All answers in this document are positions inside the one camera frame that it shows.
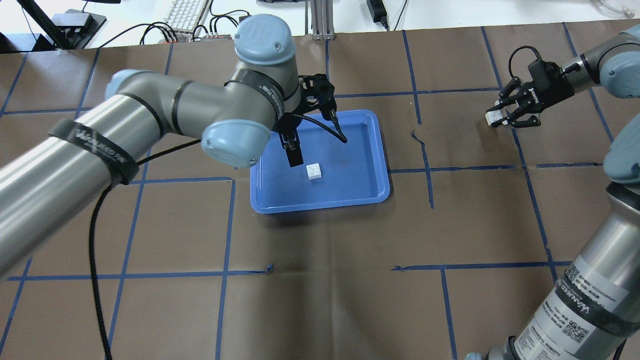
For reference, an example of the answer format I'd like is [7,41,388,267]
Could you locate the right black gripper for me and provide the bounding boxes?
[487,60,576,129]

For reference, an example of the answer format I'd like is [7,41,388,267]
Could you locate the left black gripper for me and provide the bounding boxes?
[272,74,348,167]

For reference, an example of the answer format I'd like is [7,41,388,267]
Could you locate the white block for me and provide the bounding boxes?
[305,162,323,181]
[485,109,509,127]

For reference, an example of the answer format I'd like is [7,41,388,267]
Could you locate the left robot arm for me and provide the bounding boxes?
[0,14,347,281]

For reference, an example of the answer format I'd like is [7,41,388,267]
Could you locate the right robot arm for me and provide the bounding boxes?
[466,25,640,360]

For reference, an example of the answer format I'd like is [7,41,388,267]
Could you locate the blue plastic tray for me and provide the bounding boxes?
[249,109,391,214]

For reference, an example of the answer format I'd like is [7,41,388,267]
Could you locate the black power adapter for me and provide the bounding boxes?
[365,0,388,24]

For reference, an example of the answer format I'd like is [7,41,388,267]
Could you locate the white keyboard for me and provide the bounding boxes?
[163,0,211,34]

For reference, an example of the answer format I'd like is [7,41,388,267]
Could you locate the aluminium frame post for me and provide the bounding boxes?
[309,0,336,41]

